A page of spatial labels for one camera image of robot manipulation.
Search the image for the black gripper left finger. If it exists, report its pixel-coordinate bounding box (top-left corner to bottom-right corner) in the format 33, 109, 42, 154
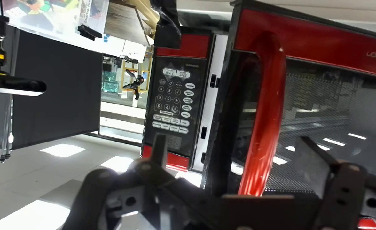
62, 134, 223, 230

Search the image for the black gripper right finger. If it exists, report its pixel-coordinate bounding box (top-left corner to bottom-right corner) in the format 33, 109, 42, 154
298, 136, 369, 230

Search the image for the red microwave door with handle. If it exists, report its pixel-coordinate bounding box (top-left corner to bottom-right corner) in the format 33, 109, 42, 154
204, 0, 376, 202

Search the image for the red black microwave body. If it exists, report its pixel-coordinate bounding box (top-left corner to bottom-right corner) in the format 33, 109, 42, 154
140, 30, 231, 189

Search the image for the grey partition panel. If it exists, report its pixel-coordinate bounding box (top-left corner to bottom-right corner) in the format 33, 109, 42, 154
10, 25, 105, 151

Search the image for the wooden storage shelf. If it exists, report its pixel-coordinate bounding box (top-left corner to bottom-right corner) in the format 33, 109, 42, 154
101, 54, 151, 106

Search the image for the black clip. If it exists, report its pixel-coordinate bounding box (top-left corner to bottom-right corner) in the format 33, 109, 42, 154
76, 23, 103, 42

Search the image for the brown cardboard box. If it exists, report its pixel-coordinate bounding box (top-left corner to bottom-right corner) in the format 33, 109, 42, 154
103, 0, 160, 48

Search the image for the black plastic wrap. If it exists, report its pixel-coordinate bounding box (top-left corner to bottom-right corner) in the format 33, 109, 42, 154
149, 0, 183, 50

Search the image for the colourful printed poster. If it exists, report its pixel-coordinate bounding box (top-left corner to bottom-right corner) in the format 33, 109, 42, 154
0, 0, 111, 55

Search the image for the black stereo camera bar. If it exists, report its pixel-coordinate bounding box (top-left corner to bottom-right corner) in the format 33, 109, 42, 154
0, 76, 48, 99

